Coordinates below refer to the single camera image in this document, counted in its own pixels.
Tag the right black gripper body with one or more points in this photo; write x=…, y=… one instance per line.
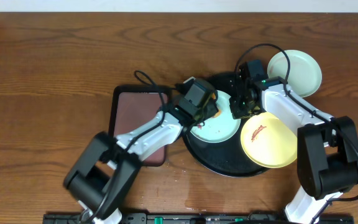
x=241, y=108

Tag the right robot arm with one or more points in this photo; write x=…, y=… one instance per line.
x=327, y=150

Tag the green and orange sponge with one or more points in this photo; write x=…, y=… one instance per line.
x=217, y=112

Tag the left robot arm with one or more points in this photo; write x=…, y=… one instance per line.
x=102, y=176

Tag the light blue plate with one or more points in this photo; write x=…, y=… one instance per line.
x=305, y=75
x=220, y=127

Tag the yellow plate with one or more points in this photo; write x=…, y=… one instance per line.
x=267, y=142

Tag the black rectangular water tray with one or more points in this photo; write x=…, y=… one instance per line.
x=134, y=105

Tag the black round serving tray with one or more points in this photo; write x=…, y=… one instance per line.
x=227, y=157

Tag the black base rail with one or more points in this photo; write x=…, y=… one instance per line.
x=143, y=218

